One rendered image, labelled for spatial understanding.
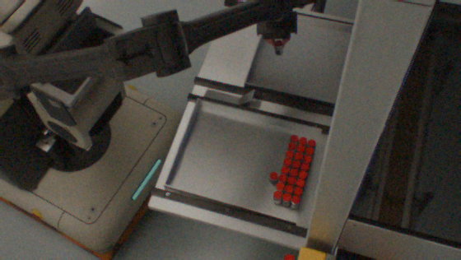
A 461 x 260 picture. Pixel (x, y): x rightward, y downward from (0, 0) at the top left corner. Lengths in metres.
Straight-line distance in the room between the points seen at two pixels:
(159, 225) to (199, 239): 0.18
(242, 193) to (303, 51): 0.46
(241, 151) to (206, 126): 0.12
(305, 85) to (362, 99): 0.88
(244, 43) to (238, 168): 0.39
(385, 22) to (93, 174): 1.73
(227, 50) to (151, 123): 0.69
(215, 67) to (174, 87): 1.04
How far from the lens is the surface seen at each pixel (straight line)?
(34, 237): 2.48
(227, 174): 1.43
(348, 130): 0.75
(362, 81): 0.65
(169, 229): 2.34
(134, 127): 2.22
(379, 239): 1.12
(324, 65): 1.59
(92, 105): 1.69
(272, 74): 1.57
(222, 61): 1.60
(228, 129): 1.49
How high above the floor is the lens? 2.20
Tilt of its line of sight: 63 degrees down
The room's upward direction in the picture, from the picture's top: 7 degrees counter-clockwise
